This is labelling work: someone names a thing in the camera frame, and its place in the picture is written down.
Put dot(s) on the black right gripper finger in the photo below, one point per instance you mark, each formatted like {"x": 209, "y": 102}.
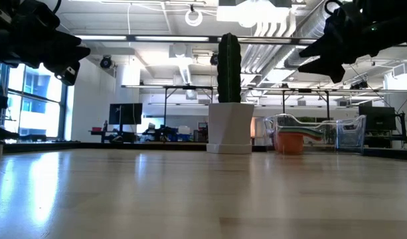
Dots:
{"x": 329, "y": 68}
{"x": 329, "y": 49}

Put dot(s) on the small red box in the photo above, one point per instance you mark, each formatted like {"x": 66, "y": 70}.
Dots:
{"x": 96, "y": 129}

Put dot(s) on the orange measuring cup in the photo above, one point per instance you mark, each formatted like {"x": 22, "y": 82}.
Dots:
{"x": 289, "y": 144}

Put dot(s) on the green measuring cup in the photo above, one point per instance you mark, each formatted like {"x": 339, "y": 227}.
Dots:
{"x": 311, "y": 131}

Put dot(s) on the white hexagonal plant pot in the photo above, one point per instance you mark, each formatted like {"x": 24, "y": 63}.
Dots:
{"x": 230, "y": 129}

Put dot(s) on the long ceiling light bar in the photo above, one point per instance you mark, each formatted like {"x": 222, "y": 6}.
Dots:
{"x": 170, "y": 38}

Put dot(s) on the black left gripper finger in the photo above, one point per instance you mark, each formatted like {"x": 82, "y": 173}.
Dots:
{"x": 60, "y": 40}
{"x": 68, "y": 59}

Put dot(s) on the black ceiling spotlight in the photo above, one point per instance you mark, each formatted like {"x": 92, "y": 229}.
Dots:
{"x": 106, "y": 62}
{"x": 214, "y": 59}

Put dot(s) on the black computer monitor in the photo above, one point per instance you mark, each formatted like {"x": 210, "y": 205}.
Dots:
{"x": 125, "y": 113}
{"x": 377, "y": 117}

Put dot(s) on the silver ventilation duct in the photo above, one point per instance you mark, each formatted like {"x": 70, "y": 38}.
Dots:
{"x": 311, "y": 23}

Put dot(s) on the clear plastic basket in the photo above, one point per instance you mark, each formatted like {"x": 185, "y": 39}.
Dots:
{"x": 351, "y": 132}

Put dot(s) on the black workcell frame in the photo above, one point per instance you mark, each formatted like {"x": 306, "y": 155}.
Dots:
{"x": 304, "y": 90}
{"x": 190, "y": 87}

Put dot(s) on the red measuring cup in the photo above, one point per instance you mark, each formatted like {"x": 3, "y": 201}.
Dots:
{"x": 284, "y": 131}

